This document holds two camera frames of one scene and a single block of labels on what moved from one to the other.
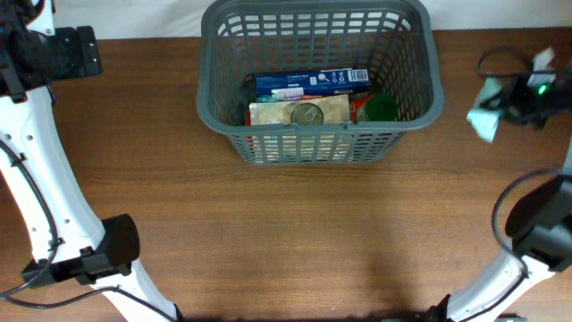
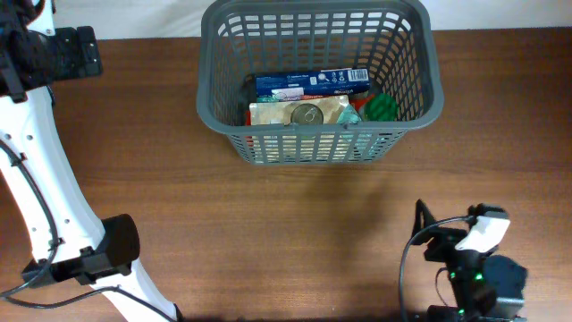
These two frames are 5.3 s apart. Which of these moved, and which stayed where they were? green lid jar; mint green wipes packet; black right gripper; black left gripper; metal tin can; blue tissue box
Moved: mint green wipes packet; black right gripper
Stayed: metal tin can; blue tissue box; green lid jar; black left gripper
